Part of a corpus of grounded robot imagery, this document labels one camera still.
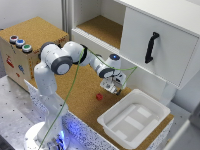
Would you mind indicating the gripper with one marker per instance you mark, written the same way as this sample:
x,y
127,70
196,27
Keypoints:
x,y
112,83

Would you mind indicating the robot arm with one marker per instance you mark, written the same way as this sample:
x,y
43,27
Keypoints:
x,y
53,60

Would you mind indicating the pink block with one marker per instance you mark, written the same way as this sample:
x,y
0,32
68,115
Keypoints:
x,y
99,97

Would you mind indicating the white plastic box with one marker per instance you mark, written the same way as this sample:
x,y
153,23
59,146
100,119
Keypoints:
x,y
133,118

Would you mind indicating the white cabinet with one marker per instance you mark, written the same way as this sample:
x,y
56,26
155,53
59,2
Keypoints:
x,y
110,20

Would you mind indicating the white sliding door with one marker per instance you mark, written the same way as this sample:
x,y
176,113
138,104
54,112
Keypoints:
x,y
166,50

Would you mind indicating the green button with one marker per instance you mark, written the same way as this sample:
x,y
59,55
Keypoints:
x,y
26,48

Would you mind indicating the wooden drawer box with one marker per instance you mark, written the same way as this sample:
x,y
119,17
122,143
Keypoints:
x,y
30,36

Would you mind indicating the blue button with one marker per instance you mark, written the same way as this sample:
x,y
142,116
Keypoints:
x,y
20,42

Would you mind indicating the red button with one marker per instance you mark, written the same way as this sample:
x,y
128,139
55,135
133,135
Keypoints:
x,y
14,39

